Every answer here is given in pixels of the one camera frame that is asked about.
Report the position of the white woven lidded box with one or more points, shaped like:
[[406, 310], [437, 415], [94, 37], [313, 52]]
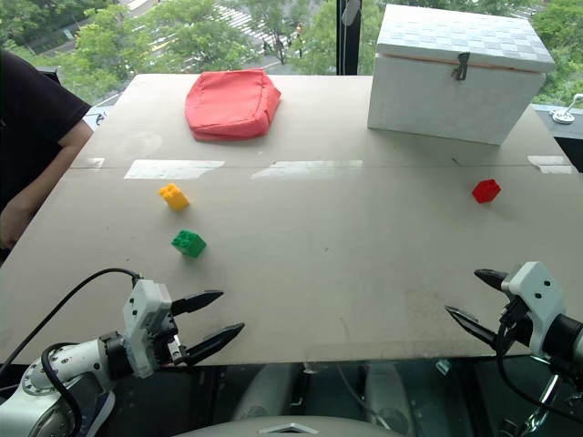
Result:
[[451, 86]]

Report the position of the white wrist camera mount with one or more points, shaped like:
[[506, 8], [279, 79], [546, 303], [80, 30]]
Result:
[[145, 314], [537, 300]]

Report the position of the red toy brick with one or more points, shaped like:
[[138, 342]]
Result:
[[486, 190]]

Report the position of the person in dark shirt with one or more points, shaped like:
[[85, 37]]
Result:
[[32, 150]]

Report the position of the red fabric pouch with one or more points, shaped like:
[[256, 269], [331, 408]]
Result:
[[230, 105]]

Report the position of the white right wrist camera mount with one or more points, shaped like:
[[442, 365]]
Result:
[[537, 300]]

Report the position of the blue sneaker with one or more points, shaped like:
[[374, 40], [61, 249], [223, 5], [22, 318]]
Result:
[[98, 409]]

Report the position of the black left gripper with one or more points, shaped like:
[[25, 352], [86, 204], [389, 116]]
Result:
[[166, 341]]

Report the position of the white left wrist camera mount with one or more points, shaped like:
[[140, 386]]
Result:
[[145, 314]]

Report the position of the grey rounded robot torso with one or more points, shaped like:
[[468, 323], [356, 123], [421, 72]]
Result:
[[291, 429]]

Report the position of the green toy brick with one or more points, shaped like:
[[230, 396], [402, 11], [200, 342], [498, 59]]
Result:
[[188, 243]]

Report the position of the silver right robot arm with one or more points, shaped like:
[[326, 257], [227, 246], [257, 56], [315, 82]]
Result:
[[567, 341]]

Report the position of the yellow toy brick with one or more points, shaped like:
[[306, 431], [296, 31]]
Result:
[[174, 196]]

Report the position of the white tape strip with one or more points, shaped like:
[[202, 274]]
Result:
[[551, 164]]

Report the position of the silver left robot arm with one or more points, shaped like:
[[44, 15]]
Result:
[[50, 382]]

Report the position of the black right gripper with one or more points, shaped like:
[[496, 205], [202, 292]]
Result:
[[517, 314]]

